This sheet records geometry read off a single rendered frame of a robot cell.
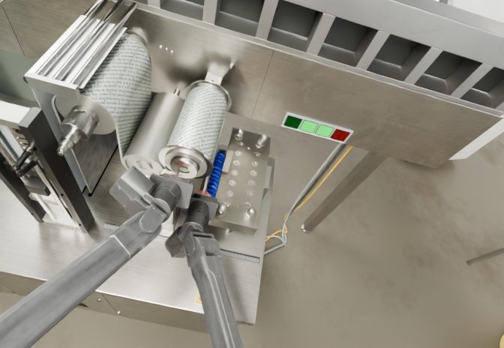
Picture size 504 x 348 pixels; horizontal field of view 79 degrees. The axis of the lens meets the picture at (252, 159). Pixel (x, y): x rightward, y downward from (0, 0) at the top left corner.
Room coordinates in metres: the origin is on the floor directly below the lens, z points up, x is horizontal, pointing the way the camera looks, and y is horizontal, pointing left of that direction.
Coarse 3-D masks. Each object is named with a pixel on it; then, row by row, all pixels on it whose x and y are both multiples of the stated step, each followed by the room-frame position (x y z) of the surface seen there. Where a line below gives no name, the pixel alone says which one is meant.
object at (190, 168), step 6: (180, 156) 0.42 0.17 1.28; (174, 162) 0.40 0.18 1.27; (180, 162) 0.41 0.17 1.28; (186, 162) 0.41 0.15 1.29; (192, 162) 0.42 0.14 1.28; (174, 168) 0.40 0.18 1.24; (180, 168) 0.41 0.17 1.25; (186, 168) 0.41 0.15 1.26; (192, 168) 0.41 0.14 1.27; (198, 168) 0.42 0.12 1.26; (186, 174) 0.41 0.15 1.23; (192, 174) 0.41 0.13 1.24
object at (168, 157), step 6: (216, 90) 0.67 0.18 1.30; (174, 150) 0.42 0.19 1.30; (180, 150) 0.42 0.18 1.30; (168, 156) 0.41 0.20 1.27; (174, 156) 0.42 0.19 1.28; (186, 156) 0.42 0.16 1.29; (192, 156) 0.42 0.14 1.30; (198, 156) 0.43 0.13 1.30; (168, 162) 0.41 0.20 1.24; (198, 162) 0.43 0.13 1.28; (204, 162) 0.43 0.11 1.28; (204, 168) 0.43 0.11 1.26; (198, 174) 0.43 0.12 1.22
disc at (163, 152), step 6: (162, 150) 0.42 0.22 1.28; (168, 150) 0.42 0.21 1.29; (186, 150) 0.43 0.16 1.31; (192, 150) 0.43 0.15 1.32; (198, 150) 0.43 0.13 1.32; (162, 156) 0.42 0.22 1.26; (204, 156) 0.43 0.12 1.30; (162, 162) 0.42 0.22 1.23; (210, 162) 0.44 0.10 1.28; (168, 168) 0.42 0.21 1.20; (210, 168) 0.44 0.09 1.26; (204, 174) 0.44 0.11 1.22; (210, 174) 0.44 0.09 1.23
